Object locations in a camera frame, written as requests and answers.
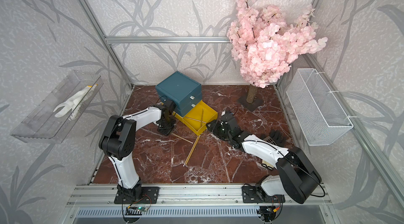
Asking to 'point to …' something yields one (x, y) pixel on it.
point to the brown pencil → (195, 120)
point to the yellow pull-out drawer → (210, 114)
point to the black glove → (278, 137)
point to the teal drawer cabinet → (184, 91)
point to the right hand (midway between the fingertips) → (207, 125)
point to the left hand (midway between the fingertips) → (175, 129)
